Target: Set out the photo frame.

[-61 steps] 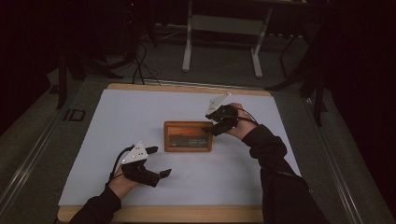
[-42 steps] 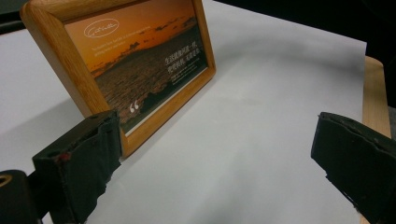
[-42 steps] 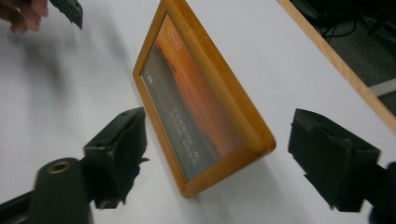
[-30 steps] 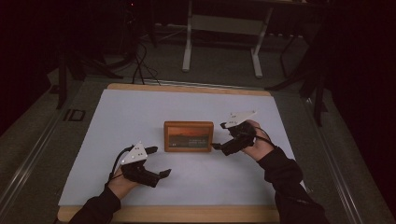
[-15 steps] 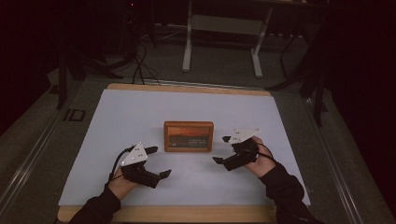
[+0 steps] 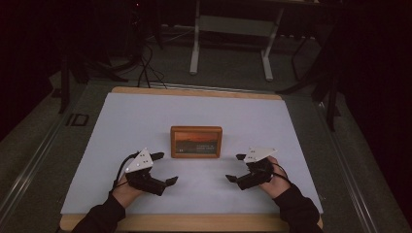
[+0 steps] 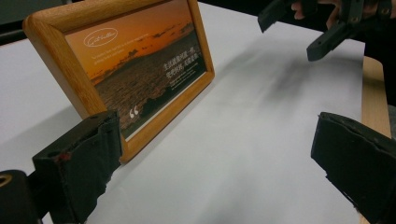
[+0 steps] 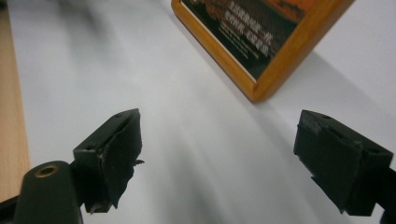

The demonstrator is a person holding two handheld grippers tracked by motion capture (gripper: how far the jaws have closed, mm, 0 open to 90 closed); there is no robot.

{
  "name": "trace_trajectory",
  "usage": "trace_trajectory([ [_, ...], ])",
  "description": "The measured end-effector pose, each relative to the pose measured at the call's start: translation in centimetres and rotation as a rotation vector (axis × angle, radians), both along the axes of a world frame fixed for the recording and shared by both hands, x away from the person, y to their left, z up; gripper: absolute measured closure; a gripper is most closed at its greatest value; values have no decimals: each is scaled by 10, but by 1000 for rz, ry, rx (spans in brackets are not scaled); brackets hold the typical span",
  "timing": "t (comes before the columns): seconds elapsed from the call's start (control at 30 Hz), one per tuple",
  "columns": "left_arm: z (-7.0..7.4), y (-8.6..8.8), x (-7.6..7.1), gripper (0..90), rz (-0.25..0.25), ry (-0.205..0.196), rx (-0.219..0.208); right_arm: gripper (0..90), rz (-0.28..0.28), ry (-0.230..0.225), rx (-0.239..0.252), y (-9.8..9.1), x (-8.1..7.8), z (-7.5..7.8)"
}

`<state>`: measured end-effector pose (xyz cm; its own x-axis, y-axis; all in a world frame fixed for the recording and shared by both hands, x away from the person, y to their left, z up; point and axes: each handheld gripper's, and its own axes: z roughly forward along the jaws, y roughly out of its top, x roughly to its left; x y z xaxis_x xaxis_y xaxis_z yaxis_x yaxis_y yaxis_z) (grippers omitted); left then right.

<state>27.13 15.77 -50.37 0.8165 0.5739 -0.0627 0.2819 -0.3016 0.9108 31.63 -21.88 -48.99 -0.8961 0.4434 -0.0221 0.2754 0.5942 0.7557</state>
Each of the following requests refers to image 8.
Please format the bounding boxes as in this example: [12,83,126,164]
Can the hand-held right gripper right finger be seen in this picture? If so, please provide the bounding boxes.
[292,109,396,217]

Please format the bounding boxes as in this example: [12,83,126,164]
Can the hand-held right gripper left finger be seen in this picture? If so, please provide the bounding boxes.
[70,107,145,215]

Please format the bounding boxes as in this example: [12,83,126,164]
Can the wooden photo frame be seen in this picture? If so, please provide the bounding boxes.
[170,0,356,104]

